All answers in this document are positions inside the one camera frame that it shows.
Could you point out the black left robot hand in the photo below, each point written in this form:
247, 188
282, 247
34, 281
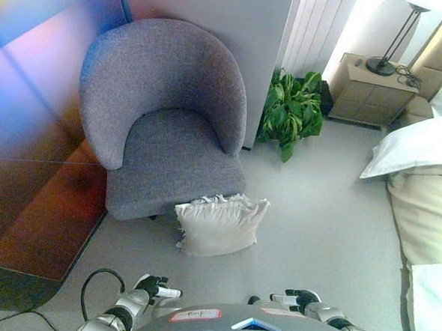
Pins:
153, 284

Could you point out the reddish brown wooden cabinet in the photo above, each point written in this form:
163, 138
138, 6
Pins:
41, 214

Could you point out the large white bed pillow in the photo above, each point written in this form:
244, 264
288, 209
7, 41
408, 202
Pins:
421, 144

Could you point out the black plant pot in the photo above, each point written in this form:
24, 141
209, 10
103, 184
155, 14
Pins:
325, 100

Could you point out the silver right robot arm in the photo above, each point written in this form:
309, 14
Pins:
340, 324

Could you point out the light gray fringed pillow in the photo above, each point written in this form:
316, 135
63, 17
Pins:
217, 225

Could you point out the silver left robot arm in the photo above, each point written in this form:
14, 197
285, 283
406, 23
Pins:
129, 308

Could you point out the gray robot torso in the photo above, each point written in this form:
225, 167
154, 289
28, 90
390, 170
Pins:
211, 328

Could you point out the green leafy potted plant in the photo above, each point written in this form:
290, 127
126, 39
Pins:
290, 109

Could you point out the cream bed duvet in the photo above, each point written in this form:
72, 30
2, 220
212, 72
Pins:
428, 215

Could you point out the white pleated curtain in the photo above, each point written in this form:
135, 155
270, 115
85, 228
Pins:
319, 32

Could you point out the beige wooden nightstand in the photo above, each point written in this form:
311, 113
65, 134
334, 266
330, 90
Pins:
371, 94

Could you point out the gray fabric tub armchair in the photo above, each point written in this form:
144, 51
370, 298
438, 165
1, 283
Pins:
155, 75

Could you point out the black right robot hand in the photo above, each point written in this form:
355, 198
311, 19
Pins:
304, 298

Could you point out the white bed sheet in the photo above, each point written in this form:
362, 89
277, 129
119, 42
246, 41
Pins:
431, 309

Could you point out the black table lamp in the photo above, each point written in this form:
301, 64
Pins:
380, 66

